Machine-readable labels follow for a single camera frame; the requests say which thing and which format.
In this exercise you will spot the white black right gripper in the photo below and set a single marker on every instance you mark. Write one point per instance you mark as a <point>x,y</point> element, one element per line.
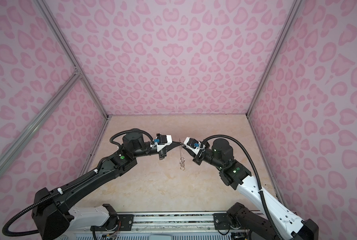
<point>197,158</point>

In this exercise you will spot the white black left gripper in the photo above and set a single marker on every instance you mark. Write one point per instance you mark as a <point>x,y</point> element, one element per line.
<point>173,144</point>

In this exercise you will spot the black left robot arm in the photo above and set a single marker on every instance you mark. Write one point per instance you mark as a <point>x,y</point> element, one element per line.
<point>56,214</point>

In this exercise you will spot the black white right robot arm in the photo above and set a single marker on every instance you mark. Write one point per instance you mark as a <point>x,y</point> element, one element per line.
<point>237,170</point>

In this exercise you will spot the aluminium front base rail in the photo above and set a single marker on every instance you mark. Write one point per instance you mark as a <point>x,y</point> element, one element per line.
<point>181,223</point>

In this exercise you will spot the aluminium right back corner post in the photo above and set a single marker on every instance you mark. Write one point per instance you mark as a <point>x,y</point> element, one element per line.
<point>290,20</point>

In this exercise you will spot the aluminium corner post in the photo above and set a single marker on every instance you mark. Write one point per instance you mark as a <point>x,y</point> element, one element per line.
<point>67,49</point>
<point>290,20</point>

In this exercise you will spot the aluminium left wall diagonal bar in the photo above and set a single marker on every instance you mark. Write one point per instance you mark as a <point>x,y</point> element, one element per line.
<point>8,156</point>

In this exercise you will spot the aluminium left back corner post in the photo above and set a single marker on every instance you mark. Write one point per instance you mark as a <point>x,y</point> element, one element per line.
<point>67,49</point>

